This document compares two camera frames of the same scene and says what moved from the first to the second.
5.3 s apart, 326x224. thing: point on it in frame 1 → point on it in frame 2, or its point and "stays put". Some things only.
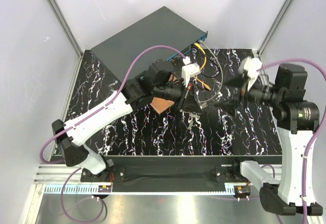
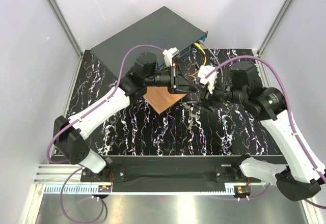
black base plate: [173, 173] stays put
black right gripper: [231, 107] → [207, 98]
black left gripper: [188, 102] → [184, 86]
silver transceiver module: [190, 125] stays put
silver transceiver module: [195, 115] stays put
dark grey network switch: [163, 27] stays put
